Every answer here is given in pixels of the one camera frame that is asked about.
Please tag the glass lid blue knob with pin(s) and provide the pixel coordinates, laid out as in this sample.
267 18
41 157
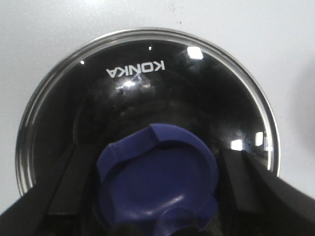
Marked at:
149 111

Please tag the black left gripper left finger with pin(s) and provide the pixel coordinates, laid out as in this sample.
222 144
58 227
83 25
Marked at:
24 217

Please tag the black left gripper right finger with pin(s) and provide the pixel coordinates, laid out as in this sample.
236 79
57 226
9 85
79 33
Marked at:
254 202

